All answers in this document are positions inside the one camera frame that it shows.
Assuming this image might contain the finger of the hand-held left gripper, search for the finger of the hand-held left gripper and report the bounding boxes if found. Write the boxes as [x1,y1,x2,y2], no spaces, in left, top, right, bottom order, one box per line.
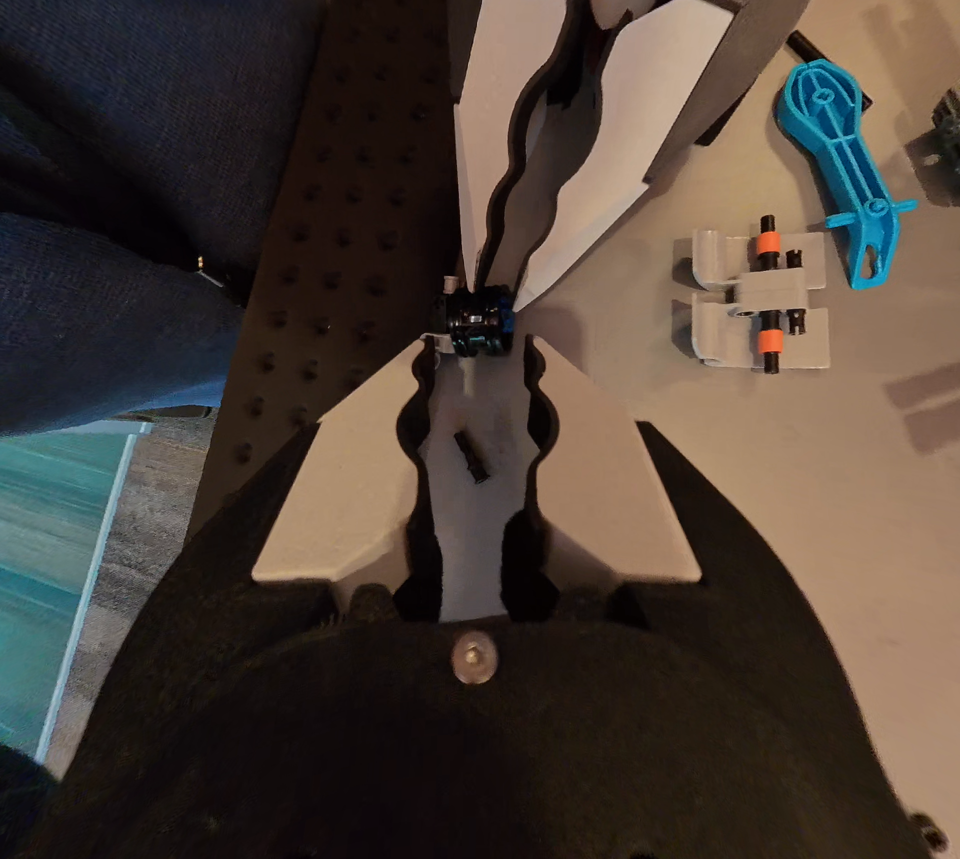
[512,0,736,310]
[452,0,573,292]

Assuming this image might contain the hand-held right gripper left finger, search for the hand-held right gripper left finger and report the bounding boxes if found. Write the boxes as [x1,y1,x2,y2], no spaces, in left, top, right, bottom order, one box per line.
[252,338,439,595]

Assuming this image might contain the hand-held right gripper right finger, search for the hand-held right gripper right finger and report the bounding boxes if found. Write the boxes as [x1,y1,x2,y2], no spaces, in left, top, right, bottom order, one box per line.
[523,334,704,595]

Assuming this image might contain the black toy wheel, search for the black toy wheel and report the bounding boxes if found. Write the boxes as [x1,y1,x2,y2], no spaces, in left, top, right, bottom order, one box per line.
[433,283,517,358]

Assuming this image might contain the short black cross axle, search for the short black cross axle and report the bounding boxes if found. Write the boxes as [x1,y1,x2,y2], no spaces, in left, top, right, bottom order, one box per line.
[787,30,875,114]

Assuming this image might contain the black push pin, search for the black push pin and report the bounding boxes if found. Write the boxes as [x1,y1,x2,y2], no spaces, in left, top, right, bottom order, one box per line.
[453,430,492,485]

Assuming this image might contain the blue plastic tool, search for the blue plastic tool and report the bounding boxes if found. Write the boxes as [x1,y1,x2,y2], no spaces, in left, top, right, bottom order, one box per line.
[774,58,918,290]

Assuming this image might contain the black perforated panel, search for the black perforated panel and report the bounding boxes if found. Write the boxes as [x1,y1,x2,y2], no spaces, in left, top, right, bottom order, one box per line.
[187,0,466,538]

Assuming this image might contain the white block with orange pins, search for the white block with orange pins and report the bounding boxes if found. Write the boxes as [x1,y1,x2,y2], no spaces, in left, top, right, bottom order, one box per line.
[671,214,834,374]

